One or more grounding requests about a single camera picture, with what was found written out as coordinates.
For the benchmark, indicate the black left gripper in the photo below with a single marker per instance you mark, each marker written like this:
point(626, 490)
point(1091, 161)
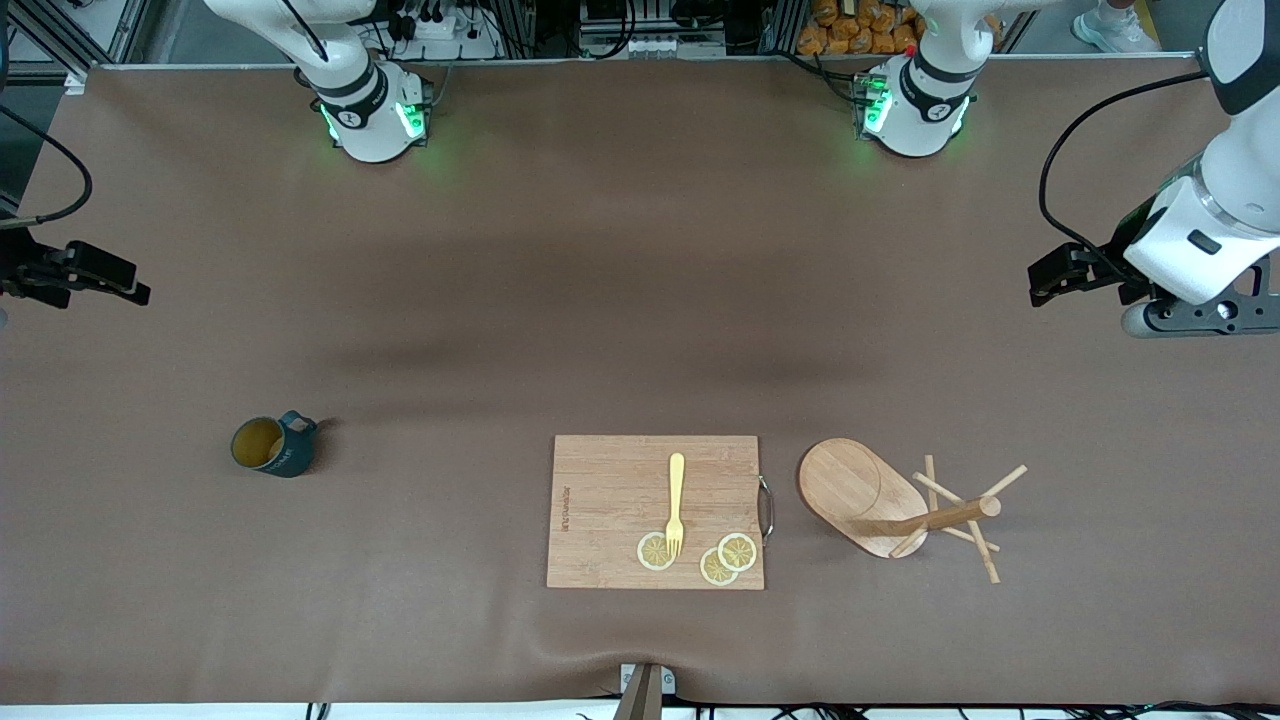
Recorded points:
point(1113, 262)

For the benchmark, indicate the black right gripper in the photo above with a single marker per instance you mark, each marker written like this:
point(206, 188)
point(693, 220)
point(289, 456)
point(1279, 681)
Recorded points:
point(22, 272)

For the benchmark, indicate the dark teal mug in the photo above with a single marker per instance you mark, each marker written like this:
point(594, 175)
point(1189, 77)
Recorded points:
point(275, 445)

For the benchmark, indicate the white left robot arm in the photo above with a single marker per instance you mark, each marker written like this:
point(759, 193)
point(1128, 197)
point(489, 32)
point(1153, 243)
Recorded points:
point(930, 100)

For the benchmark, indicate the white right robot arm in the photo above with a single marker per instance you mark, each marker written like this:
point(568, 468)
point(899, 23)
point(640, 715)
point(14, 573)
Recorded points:
point(370, 100)

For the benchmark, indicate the wooden mug tree rack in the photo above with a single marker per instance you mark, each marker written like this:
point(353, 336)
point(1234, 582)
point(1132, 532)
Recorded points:
point(850, 490)

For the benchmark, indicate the white sneaker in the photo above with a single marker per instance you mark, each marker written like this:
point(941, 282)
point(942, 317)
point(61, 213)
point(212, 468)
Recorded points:
point(1115, 28)

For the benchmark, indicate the orange snack bags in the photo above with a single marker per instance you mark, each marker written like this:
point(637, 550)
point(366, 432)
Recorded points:
point(850, 25)

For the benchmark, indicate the brown table mat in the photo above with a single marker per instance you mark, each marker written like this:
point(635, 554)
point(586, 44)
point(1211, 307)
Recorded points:
point(500, 300)

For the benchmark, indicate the white power strip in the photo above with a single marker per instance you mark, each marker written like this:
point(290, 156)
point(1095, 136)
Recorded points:
point(440, 30)

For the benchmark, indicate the lemon slice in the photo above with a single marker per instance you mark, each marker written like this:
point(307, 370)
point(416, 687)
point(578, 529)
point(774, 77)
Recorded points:
point(715, 570)
point(740, 550)
point(652, 553)

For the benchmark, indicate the yellow plastic fork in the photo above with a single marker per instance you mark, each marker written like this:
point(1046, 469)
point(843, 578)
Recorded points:
point(677, 490)

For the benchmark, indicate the wooden cutting board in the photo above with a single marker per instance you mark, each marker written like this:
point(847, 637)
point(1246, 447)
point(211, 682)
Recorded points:
point(610, 510)

